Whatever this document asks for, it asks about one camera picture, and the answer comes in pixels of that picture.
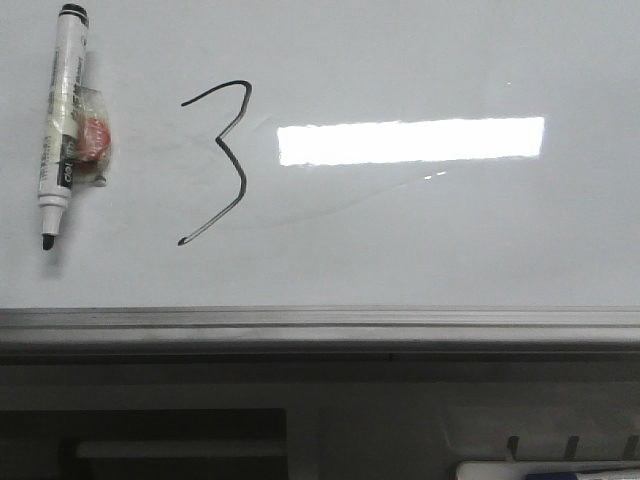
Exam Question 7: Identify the red magnet taped to marker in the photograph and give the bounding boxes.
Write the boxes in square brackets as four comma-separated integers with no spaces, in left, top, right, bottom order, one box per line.
[73,87,112,187]

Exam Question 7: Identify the white whiteboard with aluminium frame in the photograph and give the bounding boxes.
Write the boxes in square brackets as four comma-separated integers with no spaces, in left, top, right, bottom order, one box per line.
[1,1,639,357]

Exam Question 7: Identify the white black whiteboard marker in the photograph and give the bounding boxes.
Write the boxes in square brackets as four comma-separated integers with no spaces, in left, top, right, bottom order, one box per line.
[38,3,89,251]

